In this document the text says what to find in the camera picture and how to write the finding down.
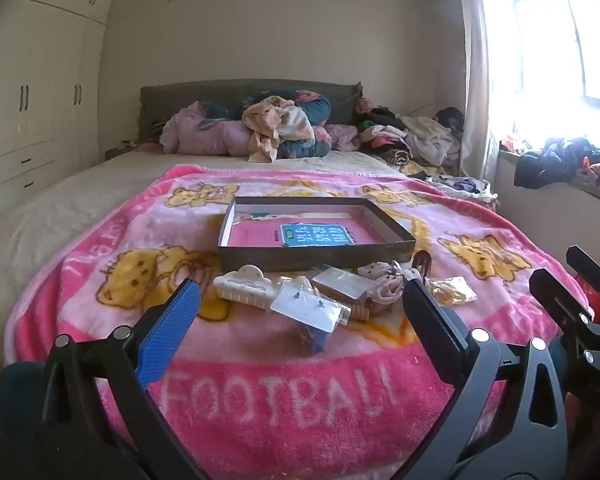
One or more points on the clear packet with white card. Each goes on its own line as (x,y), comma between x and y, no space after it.
(337,280)

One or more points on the pink dotted scrunchie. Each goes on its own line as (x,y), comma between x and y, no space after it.
(385,285)

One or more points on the brown hair clip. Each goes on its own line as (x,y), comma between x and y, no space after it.
(422,262)

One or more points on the lilac pillow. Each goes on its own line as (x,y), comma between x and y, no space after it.
(342,136)

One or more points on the white claw hair clip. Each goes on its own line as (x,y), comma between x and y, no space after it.
(240,285)

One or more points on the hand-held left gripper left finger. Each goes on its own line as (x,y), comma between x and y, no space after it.
(172,330)

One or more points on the yellow clear packet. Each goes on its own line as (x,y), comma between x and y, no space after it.
(450,290)

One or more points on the pink quilt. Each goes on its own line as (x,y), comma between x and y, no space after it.
(205,135)

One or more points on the peach patterned cloth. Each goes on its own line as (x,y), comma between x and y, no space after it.
(275,125)

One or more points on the crumpled clothes beside bed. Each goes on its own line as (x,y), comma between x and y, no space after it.
(465,185)

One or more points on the dark clothes on windowsill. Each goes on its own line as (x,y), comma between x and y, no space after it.
(555,160)

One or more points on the grey bed headboard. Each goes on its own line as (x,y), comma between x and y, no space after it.
(190,92)

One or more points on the pile of clothes on bed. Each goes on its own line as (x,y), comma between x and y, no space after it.
(310,110)

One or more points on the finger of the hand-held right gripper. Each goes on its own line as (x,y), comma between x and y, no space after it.
(590,265)
(555,300)

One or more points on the window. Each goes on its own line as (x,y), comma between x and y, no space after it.
(565,60)

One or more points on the white wardrobe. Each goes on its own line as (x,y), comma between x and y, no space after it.
(30,110)

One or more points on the shallow cardboard box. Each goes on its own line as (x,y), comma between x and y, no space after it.
(305,260)

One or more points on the clear earring card packet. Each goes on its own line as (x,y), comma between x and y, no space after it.
(305,310)

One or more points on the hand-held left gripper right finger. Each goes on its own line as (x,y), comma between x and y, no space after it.
(432,322)

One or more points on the pink printed blanket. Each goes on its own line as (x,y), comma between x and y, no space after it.
(260,400)

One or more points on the beige curtain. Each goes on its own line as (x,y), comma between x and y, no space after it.
(475,85)

